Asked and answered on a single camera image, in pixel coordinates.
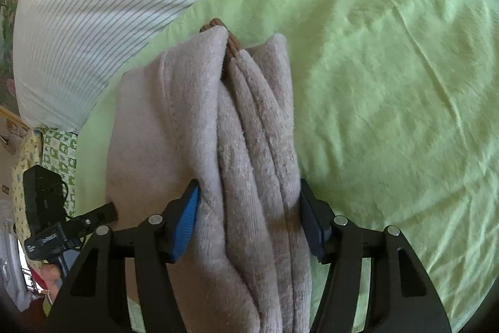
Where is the light green bed sheet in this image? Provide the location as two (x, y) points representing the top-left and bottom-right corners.
(74, 0), (499, 333)

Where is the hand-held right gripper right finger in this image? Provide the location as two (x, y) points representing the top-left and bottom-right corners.
(299, 179), (453, 333)

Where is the yellow printed pillow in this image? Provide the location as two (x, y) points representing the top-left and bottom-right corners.
(12, 130), (44, 236)

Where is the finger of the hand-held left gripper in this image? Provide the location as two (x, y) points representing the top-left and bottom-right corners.
(72, 202), (119, 237)

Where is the person's left hand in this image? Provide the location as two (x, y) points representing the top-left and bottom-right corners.
(41, 263), (65, 292)

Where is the white striped duvet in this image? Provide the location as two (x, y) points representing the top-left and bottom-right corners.
(13, 0), (453, 131)

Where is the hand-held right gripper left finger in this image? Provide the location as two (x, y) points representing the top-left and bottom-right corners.
(47, 179), (201, 333)

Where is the green checked pillow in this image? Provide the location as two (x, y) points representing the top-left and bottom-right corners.
(41, 127), (79, 217)

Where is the beige knit sweater brown trim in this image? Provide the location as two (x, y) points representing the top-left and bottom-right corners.
(105, 18), (314, 333)

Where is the floral headboard with gold frame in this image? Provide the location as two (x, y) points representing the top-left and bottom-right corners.
(0, 0), (43, 103)

